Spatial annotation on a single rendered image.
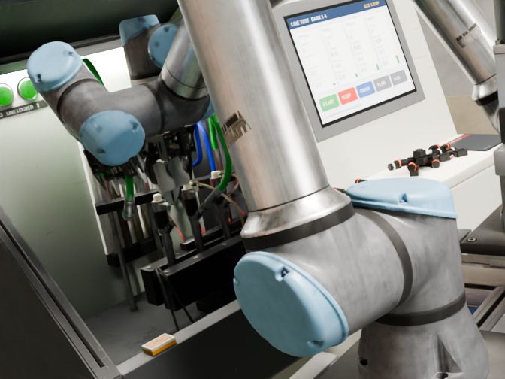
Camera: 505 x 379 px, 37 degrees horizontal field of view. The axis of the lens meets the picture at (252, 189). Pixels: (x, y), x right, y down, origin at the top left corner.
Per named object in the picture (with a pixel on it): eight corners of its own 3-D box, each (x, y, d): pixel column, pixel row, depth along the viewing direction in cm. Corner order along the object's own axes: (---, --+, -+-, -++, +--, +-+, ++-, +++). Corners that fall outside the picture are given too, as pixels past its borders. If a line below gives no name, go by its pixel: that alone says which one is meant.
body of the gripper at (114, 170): (104, 193, 124) (76, 156, 113) (91, 153, 128) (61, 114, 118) (147, 174, 124) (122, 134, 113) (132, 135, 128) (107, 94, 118)
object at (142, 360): (144, 460, 124) (122, 374, 120) (129, 452, 127) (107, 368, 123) (373, 307, 163) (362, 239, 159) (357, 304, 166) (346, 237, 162)
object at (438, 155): (421, 180, 183) (418, 159, 181) (385, 177, 190) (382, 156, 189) (470, 154, 197) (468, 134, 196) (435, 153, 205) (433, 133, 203)
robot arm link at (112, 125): (172, 110, 102) (128, 67, 107) (100, 132, 95) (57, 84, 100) (164, 155, 107) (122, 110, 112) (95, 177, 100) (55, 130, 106)
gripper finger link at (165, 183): (175, 210, 145) (164, 164, 143) (157, 207, 149) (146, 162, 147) (187, 204, 147) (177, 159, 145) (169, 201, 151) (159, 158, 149)
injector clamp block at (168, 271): (182, 343, 155) (167, 274, 151) (155, 332, 162) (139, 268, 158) (294, 280, 176) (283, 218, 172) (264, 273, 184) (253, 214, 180)
